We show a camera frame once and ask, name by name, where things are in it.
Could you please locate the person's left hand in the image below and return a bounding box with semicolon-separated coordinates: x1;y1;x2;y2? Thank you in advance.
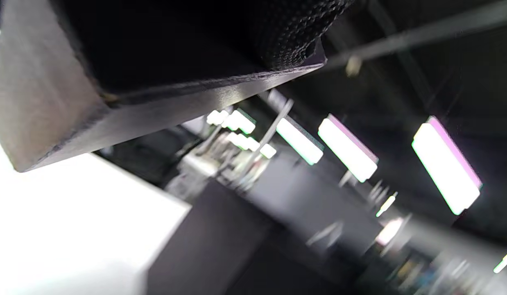
237;0;356;70

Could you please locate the black gift box lid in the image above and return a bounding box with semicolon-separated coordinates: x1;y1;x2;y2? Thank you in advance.
0;0;328;172

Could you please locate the black gift box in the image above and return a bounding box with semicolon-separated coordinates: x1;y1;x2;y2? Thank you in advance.
146;178;360;295

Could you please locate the ceiling light strip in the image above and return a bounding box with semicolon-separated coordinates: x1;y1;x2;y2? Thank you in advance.
276;117;324;166
412;116;482;216
318;114;379;183

